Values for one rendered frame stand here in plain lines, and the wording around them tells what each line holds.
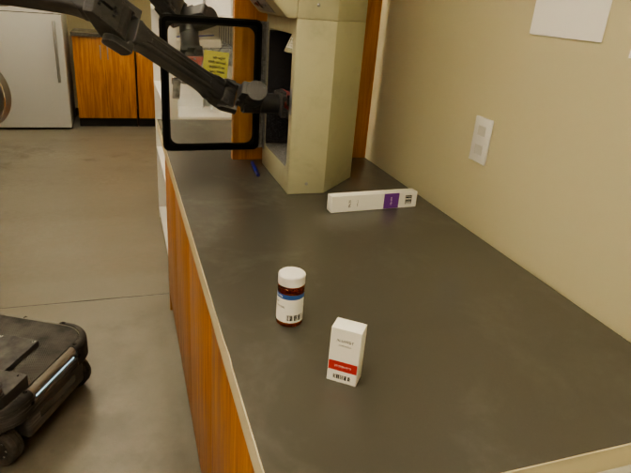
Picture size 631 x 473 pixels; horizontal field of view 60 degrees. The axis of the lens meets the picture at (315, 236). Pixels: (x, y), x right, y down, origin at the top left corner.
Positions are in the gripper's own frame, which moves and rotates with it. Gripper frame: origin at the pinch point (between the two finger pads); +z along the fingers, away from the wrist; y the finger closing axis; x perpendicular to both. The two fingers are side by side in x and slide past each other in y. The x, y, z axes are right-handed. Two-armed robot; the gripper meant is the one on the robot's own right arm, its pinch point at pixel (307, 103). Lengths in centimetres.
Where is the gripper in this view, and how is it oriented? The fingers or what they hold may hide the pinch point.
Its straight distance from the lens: 168.8
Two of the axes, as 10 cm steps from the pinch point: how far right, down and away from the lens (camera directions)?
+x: -0.7, 9.2, 3.9
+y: -3.0, -3.9, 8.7
